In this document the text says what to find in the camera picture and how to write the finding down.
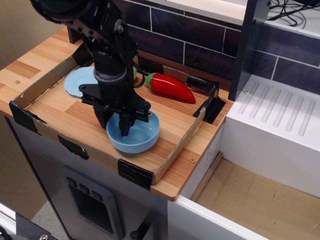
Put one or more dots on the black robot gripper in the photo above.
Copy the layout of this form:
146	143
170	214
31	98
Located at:
120	98

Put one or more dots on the light blue bowl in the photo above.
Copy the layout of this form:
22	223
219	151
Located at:
141	136

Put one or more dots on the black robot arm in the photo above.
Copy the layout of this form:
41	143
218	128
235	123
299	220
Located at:
105	35

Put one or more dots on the light blue scalloped plate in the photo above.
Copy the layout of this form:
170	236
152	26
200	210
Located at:
80	76

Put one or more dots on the green toy ball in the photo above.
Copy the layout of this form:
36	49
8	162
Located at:
134	72

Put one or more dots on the red toy chili pepper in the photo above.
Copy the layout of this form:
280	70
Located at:
168	85

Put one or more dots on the grey toy oven front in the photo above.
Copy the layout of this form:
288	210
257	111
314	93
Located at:
90	201

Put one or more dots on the black oven knob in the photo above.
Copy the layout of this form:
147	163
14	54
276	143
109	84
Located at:
140	233

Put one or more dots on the white toy sink unit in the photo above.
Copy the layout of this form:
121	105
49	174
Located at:
260	178

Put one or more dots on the cardboard tray frame with tape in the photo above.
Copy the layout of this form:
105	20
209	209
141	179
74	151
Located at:
55	114

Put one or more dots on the dark grey left post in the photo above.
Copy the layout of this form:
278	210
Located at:
74	36

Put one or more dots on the dark grey vertical post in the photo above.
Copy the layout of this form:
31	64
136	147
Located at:
255	15

